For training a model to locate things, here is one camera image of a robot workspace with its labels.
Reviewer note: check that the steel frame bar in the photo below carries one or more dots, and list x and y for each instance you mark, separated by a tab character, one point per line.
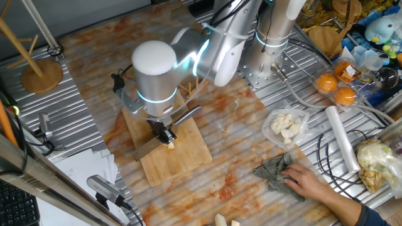
47	185

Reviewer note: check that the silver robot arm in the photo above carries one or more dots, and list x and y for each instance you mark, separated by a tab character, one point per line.
154	91

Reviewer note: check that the large silver camera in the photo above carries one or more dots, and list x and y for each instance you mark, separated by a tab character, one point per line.
103	187

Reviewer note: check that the black keyboard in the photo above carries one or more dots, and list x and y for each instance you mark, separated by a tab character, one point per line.
15	207

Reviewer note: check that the orange fruit with label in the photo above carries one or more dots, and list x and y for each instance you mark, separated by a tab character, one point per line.
340	67

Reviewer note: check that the round wooden disc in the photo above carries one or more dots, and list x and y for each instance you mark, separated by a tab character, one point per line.
323	40

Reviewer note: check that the grey-green cloth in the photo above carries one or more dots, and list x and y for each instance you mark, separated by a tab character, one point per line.
270	171

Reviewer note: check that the silver bracket with black connector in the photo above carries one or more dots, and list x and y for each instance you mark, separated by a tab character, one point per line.
128	102

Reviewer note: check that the wooden mug tree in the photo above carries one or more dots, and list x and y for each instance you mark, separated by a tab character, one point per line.
42	77

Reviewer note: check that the wooden cutting board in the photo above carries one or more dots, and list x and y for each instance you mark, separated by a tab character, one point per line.
182	163

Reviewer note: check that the orange marbled table mat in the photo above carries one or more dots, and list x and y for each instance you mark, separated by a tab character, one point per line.
220	141

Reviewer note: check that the clear glass bowl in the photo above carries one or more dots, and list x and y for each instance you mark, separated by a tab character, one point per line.
387	78

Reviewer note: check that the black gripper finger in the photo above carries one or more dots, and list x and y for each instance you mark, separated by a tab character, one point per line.
160	138
170	136

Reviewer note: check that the small silver camera on clamp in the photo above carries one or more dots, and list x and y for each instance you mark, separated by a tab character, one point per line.
45	124

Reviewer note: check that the steel cleaver knife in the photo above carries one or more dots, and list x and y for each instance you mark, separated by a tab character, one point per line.
147	149

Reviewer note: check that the wooden knife rack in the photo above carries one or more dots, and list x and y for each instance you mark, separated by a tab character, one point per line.
190	89

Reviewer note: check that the orange pole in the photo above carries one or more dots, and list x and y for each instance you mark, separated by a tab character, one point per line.
6	125

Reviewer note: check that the clear plastic fruit pack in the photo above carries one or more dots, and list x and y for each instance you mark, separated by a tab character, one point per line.
364	84

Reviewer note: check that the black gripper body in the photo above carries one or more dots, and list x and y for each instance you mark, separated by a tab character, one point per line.
158	127

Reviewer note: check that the person's right hand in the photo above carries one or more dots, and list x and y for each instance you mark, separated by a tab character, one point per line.
307	182

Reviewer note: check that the small white radish chunk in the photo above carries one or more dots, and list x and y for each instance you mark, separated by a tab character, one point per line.
235	223

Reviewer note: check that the blue plush toy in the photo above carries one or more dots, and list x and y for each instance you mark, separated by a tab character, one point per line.
378	29

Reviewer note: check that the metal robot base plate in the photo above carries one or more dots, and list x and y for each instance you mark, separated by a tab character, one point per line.
290	62

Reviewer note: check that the large white radish chunk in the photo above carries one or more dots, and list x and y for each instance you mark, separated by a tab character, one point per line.
220	220

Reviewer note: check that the white plastic bag roll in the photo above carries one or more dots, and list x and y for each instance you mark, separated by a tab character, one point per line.
342	138

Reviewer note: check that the person's right forearm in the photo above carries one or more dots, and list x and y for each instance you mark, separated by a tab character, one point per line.
342	205

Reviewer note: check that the clear bag of vegetable scraps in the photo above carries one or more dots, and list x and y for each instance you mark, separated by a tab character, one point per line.
377	163

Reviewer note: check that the white paper stack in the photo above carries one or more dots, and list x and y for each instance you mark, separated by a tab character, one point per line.
84	166

